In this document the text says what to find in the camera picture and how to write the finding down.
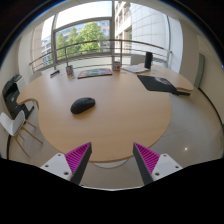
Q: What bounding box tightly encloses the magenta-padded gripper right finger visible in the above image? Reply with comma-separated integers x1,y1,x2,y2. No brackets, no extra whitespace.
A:
132,142,184,186

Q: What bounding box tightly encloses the patterned cup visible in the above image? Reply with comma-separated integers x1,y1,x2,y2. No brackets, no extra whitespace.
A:
65,64,75,78

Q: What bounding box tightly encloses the white chair with wooden legs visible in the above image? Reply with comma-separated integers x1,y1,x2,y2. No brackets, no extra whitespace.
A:
0,110,44,158

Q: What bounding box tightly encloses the grey door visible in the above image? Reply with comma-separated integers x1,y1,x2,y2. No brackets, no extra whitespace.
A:
194,53,206,89

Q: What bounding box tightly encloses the white table base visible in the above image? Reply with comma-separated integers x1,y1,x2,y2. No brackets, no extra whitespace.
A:
91,157,129,169

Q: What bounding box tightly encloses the red magazine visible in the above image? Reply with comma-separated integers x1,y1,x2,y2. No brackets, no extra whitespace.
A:
77,67,114,80

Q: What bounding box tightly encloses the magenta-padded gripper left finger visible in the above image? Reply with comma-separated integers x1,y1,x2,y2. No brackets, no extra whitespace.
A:
40,142,93,186

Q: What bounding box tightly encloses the black computer mouse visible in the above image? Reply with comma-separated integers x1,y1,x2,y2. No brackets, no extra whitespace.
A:
70,96,97,115

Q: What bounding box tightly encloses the black drink bottle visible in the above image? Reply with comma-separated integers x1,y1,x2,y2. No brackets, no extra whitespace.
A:
144,51,154,70

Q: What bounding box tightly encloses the metal balcony railing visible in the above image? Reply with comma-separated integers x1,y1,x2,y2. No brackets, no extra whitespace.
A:
28,39,173,73

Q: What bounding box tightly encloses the black mouse pad with cat print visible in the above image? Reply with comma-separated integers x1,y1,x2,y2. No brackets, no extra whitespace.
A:
136,74,179,96

